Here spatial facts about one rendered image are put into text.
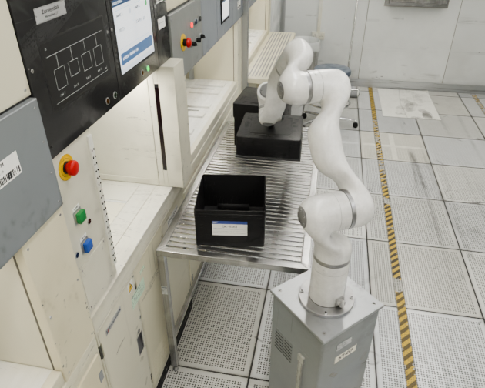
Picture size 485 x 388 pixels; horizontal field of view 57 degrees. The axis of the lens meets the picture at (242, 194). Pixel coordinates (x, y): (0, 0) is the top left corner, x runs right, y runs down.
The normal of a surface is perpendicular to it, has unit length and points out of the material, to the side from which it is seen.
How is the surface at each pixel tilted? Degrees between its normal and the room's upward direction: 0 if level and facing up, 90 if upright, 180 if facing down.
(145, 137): 90
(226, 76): 90
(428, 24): 90
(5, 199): 90
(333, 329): 0
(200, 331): 0
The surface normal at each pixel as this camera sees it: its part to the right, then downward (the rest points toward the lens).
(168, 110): -0.19, 0.53
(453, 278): 0.00, -0.84
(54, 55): 0.98, 0.10
